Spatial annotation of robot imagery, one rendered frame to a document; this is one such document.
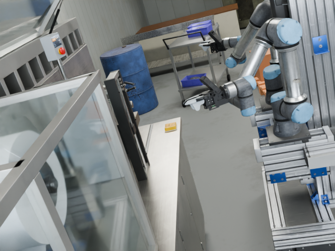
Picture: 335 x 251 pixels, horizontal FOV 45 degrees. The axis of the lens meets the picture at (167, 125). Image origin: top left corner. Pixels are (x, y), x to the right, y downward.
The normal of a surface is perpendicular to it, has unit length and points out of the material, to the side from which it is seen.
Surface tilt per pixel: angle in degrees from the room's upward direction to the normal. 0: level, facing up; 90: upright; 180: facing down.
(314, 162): 90
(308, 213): 0
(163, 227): 0
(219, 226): 0
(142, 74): 90
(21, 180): 90
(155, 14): 90
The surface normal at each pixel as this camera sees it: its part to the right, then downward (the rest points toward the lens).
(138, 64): 0.67, 0.11
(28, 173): 0.96, -0.22
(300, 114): 0.33, 0.41
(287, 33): 0.26, 0.16
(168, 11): -0.13, 0.41
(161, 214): -0.26, -0.89
